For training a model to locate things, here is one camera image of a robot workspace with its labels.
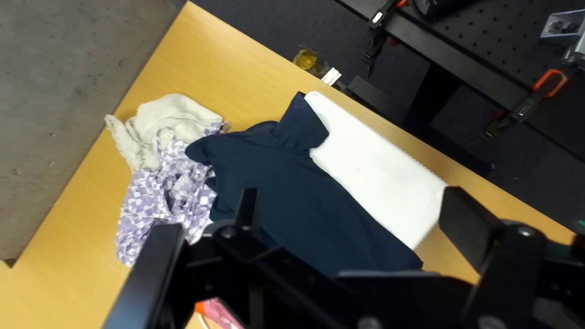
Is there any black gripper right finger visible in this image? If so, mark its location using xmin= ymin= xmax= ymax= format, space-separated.
xmin=439 ymin=186 xmax=545 ymax=329

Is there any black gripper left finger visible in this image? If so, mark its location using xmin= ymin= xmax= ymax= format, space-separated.
xmin=105 ymin=224 xmax=185 ymax=329

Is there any dark blue shirt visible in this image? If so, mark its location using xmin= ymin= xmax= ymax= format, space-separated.
xmin=185 ymin=93 xmax=423 ymax=275

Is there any white plastic storage box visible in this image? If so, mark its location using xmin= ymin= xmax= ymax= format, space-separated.
xmin=306 ymin=91 xmax=447 ymax=248

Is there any pink orange cloth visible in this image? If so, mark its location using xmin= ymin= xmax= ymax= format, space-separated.
xmin=194 ymin=297 xmax=244 ymax=329

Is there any purple white patterned cloth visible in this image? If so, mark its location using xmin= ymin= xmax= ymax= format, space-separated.
xmin=110 ymin=122 xmax=216 ymax=266

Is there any cream beige cloth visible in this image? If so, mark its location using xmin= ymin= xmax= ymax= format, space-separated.
xmin=105 ymin=93 xmax=226 ymax=171

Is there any orange handled clamp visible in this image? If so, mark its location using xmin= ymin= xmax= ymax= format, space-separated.
xmin=483 ymin=67 xmax=569 ymax=138

